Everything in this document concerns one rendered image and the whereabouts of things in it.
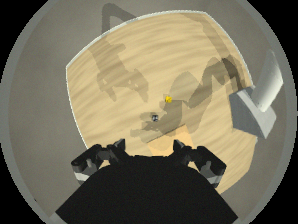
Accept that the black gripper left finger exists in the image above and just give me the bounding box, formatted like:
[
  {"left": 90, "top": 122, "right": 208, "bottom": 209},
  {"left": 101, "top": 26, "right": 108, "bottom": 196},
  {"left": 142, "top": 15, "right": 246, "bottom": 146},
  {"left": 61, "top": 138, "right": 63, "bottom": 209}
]
[{"left": 71, "top": 138, "right": 139, "bottom": 185}]

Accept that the tan square mat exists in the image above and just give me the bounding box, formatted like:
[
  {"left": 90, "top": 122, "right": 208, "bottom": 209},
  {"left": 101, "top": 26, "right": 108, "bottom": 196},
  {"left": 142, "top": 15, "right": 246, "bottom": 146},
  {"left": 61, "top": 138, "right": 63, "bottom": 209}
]
[{"left": 147, "top": 124, "right": 194, "bottom": 157}]

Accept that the yellow die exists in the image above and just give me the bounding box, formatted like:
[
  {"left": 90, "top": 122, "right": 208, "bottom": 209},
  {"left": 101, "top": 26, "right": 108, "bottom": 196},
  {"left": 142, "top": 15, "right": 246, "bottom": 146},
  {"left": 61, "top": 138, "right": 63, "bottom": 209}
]
[{"left": 165, "top": 96, "right": 172, "bottom": 103}]

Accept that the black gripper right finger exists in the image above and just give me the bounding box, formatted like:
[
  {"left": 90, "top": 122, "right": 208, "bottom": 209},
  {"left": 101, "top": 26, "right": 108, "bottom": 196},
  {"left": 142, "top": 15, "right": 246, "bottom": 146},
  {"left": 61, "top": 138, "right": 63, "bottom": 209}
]
[{"left": 158, "top": 139, "right": 227, "bottom": 188}]

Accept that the black die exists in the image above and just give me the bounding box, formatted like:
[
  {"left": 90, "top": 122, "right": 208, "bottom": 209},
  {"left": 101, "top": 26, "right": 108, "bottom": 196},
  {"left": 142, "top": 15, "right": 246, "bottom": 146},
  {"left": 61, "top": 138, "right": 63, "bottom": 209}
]
[{"left": 152, "top": 115, "right": 158, "bottom": 121}]

